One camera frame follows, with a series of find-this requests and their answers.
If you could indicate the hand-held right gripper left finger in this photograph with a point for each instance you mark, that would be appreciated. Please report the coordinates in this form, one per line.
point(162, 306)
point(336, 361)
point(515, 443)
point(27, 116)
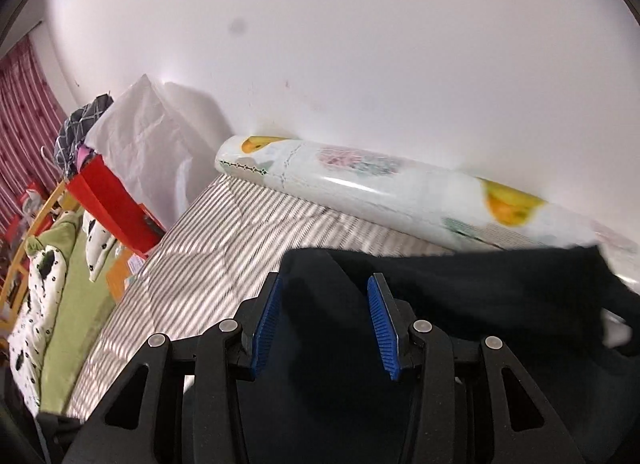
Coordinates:
point(263, 329)

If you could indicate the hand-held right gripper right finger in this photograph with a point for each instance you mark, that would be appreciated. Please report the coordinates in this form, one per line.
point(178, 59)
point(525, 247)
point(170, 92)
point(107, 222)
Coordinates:
point(384, 329)

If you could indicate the black sweater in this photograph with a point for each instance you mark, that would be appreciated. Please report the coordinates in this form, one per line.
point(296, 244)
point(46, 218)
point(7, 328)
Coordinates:
point(475, 294)

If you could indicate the striped quilted mattress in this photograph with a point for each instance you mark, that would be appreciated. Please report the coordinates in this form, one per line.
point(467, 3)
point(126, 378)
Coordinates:
point(225, 244)

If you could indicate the rolled floral plastic sheet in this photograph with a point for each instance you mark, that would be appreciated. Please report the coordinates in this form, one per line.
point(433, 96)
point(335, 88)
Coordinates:
point(375, 184)

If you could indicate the orange cardboard box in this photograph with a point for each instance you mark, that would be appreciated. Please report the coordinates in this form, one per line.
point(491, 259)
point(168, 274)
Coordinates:
point(122, 274)

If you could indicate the green blanket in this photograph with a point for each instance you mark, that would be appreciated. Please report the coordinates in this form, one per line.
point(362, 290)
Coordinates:
point(75, 294)

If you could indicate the red paper bag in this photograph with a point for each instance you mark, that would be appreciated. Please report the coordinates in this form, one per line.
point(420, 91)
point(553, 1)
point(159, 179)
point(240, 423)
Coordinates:
point(110, 204)

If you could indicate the white plastic bag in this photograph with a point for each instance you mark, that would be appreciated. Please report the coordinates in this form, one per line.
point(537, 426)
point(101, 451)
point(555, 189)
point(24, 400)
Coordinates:
point(145, 134)

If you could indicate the white black-spotted quilt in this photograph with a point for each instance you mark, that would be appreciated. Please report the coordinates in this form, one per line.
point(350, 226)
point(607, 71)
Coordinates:
point(35, 304)

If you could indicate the dark plaid cloth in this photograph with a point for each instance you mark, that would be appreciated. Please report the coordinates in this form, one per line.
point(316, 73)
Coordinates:
point(80, 124)

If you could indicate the red striped curtain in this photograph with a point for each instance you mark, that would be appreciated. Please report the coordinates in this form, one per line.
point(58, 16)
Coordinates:
point(25, 109)

